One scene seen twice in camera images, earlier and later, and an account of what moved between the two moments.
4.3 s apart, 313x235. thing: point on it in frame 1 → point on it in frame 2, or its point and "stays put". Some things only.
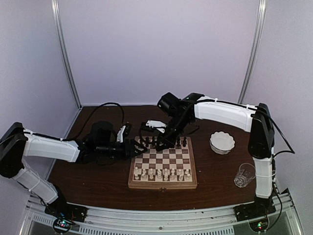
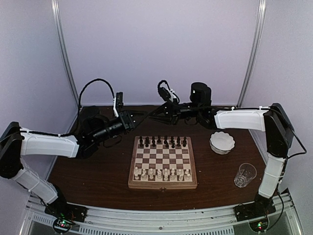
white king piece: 166,176 stays put
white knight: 181,176 stays put
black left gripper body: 104,149 → 115,130
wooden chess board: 171,168 stays put
